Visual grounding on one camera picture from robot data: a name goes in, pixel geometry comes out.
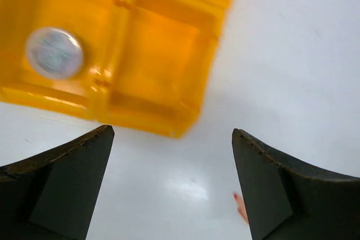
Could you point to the yellow four-compartment tray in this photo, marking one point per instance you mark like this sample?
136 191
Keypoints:
146 62

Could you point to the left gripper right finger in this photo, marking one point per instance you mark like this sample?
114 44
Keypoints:
287 198

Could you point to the clear round pin jar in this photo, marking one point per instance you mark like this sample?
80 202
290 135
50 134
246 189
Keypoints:
54 53

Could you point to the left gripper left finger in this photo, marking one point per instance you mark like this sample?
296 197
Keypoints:
53 194

